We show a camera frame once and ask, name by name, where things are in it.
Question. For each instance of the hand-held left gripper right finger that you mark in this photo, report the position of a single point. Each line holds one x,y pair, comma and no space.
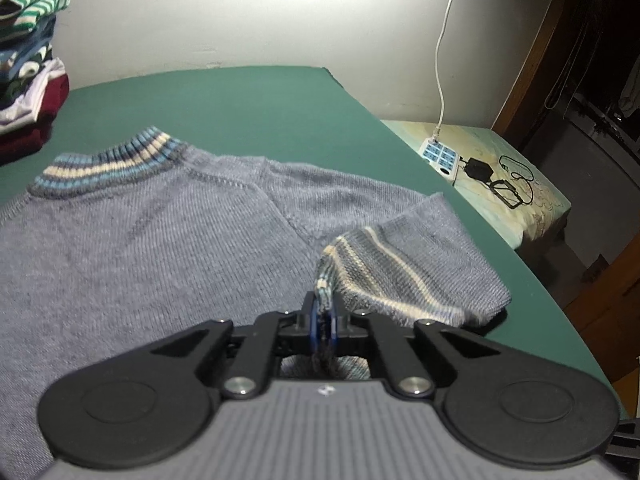
334,330

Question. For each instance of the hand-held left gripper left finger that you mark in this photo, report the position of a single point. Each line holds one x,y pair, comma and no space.
312,330

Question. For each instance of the grey knit sweater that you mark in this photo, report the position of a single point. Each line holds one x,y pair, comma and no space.
150,240

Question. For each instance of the stack of folded clothes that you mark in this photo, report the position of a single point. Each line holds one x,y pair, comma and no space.
55,92

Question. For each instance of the white power strip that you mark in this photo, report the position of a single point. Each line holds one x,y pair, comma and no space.
440,155

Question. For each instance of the black charger adapter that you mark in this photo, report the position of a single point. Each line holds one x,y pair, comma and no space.
477,169

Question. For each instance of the white shirt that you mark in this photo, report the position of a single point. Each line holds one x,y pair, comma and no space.
30,97

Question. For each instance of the white hanging cloth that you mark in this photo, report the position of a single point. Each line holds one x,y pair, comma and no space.
629,97

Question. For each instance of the blue knit sweater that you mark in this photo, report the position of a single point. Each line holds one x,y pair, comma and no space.
25,60

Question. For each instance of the green striped shirt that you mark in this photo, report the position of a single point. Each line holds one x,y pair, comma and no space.
35,2

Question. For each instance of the black rectangular frame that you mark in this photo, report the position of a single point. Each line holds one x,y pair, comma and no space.
495,187

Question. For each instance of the wooden door frame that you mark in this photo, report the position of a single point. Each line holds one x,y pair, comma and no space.
530,75

